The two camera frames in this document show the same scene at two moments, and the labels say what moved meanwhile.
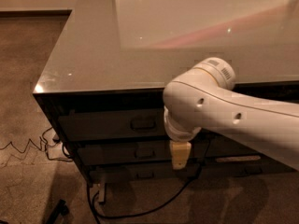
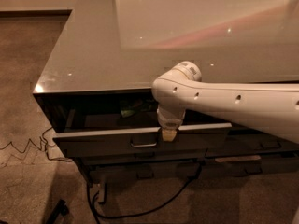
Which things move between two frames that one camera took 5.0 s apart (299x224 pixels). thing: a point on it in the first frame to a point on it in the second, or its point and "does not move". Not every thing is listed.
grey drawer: [98, 153] does not move
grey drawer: [112, 125] to [208, 138]
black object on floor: [61, 209] does not move
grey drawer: [142, 174] does not move
